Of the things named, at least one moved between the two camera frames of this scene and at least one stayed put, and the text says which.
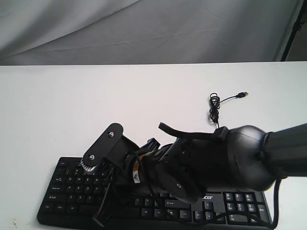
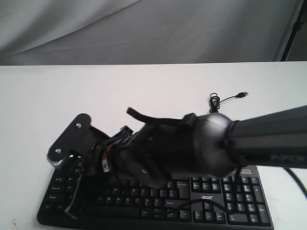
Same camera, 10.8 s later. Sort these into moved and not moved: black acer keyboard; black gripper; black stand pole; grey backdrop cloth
Moved: black gripper
Not moved: black stand pole; grey backdrop cloth; black acer keyboard
